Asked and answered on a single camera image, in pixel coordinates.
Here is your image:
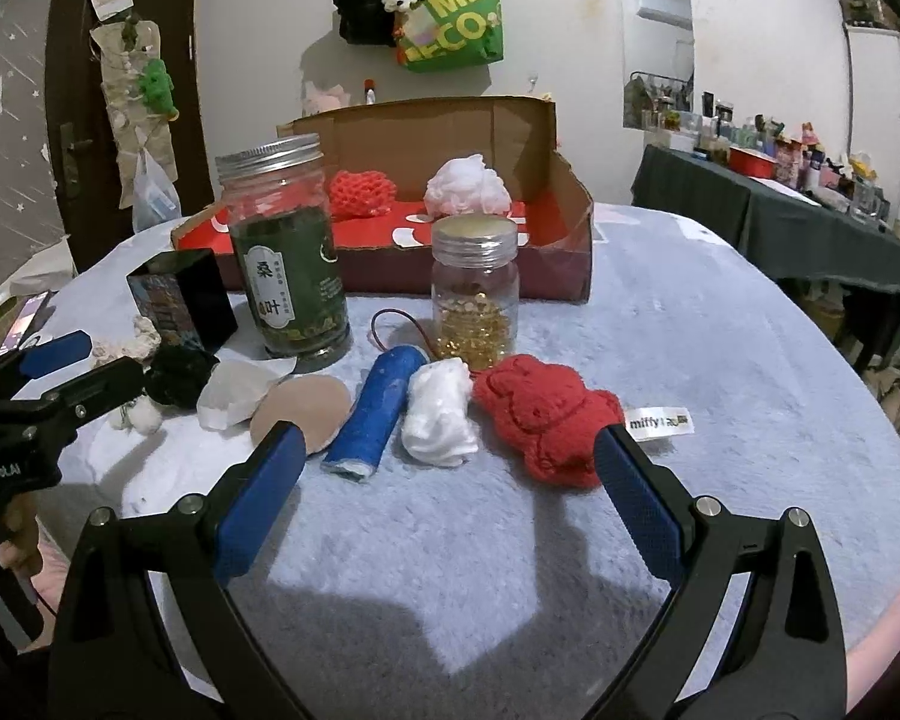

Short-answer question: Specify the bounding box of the red bowl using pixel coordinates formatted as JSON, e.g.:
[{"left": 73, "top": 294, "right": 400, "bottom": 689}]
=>
[{"left": 727, "top": 144, "right": 777, "bottom": 179}]

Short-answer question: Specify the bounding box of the dark brown door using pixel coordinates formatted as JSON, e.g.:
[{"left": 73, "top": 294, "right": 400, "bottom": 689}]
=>
[{"left": 43, "top": 0, "right": 200, "bottom": 275}]

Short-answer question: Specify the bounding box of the smartphone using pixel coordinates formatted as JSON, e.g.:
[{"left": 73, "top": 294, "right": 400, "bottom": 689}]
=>
[{"left": 0, "top": 289, "right": 55, "bottom": 359}]

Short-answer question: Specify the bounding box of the red mesh sponge ball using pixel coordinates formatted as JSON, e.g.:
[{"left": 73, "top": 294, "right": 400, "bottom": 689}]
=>
[{"left": 327, "top": 169, "right": 398, "bottom": 222}]

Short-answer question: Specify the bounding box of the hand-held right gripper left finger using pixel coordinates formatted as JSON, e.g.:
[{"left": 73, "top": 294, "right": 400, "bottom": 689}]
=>
[{"left": 49, "top": 420, "right": 323, "bottom": 720}]

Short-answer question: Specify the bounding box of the clear jar of gold beads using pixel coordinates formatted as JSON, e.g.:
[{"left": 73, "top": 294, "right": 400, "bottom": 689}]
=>
[{"left": 430, "top": 216, "right": 522, "bottom": 372}]

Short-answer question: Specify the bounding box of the green tote bag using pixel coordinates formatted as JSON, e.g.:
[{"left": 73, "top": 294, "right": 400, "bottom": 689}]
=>
[{"left": 396, "top": 0, "right": 505, "bottom": 76}]

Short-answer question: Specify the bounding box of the black rectangular box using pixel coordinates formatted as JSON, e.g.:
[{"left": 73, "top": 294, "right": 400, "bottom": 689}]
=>
[{"left": 126, "top": 249, "right": 239, "bottom": 353}]

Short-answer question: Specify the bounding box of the thin red string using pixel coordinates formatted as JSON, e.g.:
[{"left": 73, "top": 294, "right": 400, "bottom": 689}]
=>
[{"left": 370, "top": 309, "right": 488, "bottom": 376}]

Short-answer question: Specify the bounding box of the person's left hand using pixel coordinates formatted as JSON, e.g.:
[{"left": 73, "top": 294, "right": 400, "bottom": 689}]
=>
[{"left": 0, "top": 499, "right": 47, "bottom": 578}]

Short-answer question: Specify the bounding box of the wall mirror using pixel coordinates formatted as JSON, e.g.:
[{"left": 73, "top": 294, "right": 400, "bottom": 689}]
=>
[{"left": 616, "top": 0, "right": 697, "bottom": 132}]

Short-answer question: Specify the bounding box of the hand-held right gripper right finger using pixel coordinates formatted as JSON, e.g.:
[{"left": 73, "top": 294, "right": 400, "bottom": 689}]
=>
[{"left": 581, "top": 424, "right": 845, "bottom": 720}]

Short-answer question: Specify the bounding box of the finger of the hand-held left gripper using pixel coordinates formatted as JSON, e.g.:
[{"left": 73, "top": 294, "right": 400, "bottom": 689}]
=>
[
  {"left": 11, "top": 356, "right": 149, "bottom": 432},
  {"left": 0, "top": 328, "right": 93, "bottom": 400}
]

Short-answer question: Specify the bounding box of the white tissue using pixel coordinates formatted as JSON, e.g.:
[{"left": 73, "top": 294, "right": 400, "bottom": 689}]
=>
[{"left": 196, "top": 358, "right": 299, "bottom": 432}]

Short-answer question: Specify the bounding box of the cardboard box with red lining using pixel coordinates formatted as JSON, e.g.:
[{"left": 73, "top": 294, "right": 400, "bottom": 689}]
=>
[{"left": 172, "top": 95, "right": 595, "bottom": 305}]

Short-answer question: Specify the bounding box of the black hanging bag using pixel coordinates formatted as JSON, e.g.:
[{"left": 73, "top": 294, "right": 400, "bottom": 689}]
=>
[{"left": 329, "top": 0, "right": 406, "bottom": 47}]

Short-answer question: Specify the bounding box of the row of bottles and cosmetics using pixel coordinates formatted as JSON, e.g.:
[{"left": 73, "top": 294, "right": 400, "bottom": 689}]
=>
[{"left": 624, "top": 71, "right": 900, "bottom": 241}]

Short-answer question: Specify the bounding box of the metal door handle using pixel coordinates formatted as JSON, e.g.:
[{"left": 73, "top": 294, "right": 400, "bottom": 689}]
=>
[{"left": 58, "top": 124, "right": 95, "bottom": 200}]

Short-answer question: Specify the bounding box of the round beige powder puff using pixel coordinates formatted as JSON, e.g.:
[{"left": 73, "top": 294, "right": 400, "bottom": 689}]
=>
[{"left": 251, "top": 379, "right": 355, "bottom": 456}]

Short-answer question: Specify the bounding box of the clear plastic bag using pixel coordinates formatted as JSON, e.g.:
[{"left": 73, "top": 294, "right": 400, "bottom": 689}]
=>
[{"left": 131, "top": 148, "right": 182, "bottom": 233}]

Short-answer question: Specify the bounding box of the table with dark green cloth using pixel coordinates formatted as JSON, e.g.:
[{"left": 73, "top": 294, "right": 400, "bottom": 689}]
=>
[{"left": 630, "top": 142, "right": 900, "bottom": 376}]

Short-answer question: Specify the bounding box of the green plush toy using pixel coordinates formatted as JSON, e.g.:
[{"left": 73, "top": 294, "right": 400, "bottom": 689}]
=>
[{"left": 136, "top": 58, "right": 179, "bottom": 121}]

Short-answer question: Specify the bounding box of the white bath pouf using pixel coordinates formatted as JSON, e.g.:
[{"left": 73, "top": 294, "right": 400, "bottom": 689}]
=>
[{"left": 424, "top": 154, "right": 512, "bottom": 218}]

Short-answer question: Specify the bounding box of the white soft foam lump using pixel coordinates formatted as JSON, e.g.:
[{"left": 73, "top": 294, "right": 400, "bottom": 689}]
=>
[{"left": 400, "top": 360, "right": 479, "bottom": 466}]

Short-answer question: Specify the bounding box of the blue sponge roll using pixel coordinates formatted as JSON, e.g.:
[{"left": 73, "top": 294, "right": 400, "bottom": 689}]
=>
[{"left": 322, "top": 346, "right": 430, "bottom": 482}]

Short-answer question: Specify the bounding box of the pink plush item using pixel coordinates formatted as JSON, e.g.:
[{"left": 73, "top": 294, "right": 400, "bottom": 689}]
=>
[{"left": 301, "top": 82, "right": 353, "bottom": 121}]

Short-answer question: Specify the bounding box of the white cabinet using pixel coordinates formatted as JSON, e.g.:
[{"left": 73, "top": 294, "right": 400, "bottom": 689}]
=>
[{"left": 844, "top": 22, "right": 900, "bottom": 226}]

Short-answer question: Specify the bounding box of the red plush rabbit towel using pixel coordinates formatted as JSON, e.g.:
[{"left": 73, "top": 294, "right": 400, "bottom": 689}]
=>
[{"left": 471, "top": 354, "right": 695, "bottom": 490}]

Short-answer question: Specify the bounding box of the black fuzzy ball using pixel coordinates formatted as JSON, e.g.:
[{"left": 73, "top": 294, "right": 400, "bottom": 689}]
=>
[{"left": 144, "top": 346, "right": 220, "bottom": 412}]

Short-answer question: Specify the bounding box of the green tea leaf jar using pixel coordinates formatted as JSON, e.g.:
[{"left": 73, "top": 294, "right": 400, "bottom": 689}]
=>
[{"left": 216, "top": 133, "right": 353, "bottom": 374}]

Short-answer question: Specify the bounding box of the beige hanging door organizer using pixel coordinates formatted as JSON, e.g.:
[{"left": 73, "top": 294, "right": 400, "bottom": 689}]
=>
[{"left": 90, "top": 15, "right": 175, "bottom": 211}]

